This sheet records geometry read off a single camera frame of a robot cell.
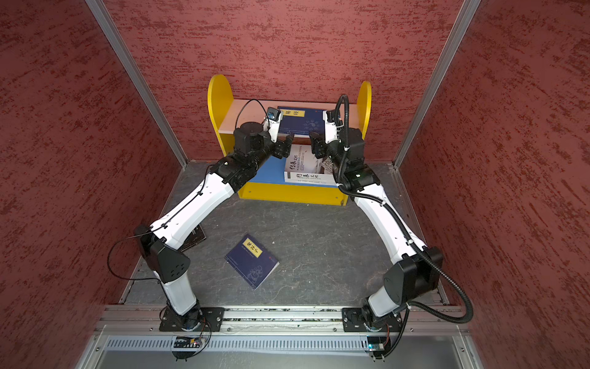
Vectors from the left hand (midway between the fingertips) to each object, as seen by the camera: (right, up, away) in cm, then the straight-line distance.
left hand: (280, 133), depth 73 cm
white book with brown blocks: (+14, -15, +18) cm, 27 cm away
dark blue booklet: (-12, -47, +13) cm, 50 cm away
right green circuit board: (+31, -67, -2) cm, 74 cm away
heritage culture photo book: (+8, -9, +19) cm, 22 cm away
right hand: (+12, 0, 0) cm, 12 cm away
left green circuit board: (-29, -67, -2) cm, 73 cm away
